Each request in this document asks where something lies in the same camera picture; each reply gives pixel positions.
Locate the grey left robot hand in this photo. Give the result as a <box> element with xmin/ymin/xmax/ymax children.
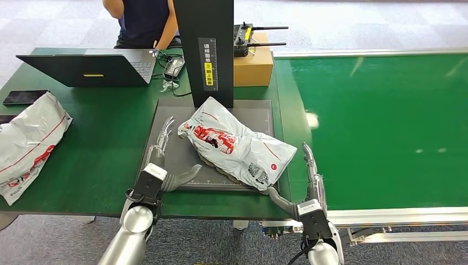
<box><xmin>145</xmin><ymin>116</ymin><xmax>203</xmax><ymax>193</ymax></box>

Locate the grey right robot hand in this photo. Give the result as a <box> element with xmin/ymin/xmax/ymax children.
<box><xmin>267</xmin><ymin>141</ymin><xmax>328</xmax><ymax>222</ymax></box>

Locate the white red-printed plastic package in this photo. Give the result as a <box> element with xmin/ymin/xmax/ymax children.
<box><xmin>177</xmin><ymin>96</ymin><xmax>298</xmax><ymax>193</ymax></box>

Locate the black weighing scanner device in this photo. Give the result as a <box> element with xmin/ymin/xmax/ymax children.
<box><xmin>139</xmin><ymin>0</ymin><xmax>280</xmax><ymax>194</ymax></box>

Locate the white red-striped plastic package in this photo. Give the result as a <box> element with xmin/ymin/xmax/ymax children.
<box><xmin>0</xmin><ymin>91</ymin><xmax>73</xmax><ymax>206</ymax></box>

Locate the green conveyor belt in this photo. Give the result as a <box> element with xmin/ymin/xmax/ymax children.
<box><xmin>261</xmin><ymin>47</ymin><xmax>468</xmax><ymax>245</ymax></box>

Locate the grey power adapter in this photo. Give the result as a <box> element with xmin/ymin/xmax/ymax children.
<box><xmin>163</xmin><ymin>58</ymin><xmax>185</xmax><ymax>80</ymax></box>

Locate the brown cardboard box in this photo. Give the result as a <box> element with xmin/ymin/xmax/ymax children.
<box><xmin>232</xmin><ymin>32</ymin><xmax>274</xmax><ymax>88</ymax></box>

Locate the dark open laptop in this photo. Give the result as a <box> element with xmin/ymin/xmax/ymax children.
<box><xmin>15</xmin><ymin>48</ymin><xmax>159</xmax><ymax>88</ymax></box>

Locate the black remote controller with antennas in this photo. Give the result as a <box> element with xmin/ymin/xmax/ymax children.
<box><xmin>233</xmin><ymin>22</ymin><xmax>289</xmax><ymax>58</ymax></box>

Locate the person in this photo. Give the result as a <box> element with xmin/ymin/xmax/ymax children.
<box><xmin>102</xmin><ymin>0</ymin><xmax>183</xmax><ymax>50</ymax></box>

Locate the black smartphone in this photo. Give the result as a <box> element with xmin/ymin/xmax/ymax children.
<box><xmin>2</xmin><ymin>89</ymin><xmax>49</xmax><ymax>107</ymax></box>

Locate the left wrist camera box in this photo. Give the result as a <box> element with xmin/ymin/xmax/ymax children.
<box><xmin>125</xmin><ymin>162</ymin><xmax>168</xmax><ymax>209</ymax></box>

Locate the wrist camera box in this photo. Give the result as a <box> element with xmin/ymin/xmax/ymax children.
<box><xmin>125</xmin><ymin>162</ymin><xmax>168</xmax><ymax>209</ymax></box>
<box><xmin>296</xmin><ymin>199</ymin><xmax>334</xmax><ymax>240</ymax></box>

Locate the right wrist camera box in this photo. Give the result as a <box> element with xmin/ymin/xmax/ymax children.
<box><xmin>296</xmin><ymin>199</ymin><xmax>334</xmax><ymax>240</ymax></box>

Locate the black power cable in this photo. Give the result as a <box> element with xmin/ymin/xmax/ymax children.
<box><xmin>151</xmin><ymin>49</ymin><xmax>193</xmax><ymax>98</ymax></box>

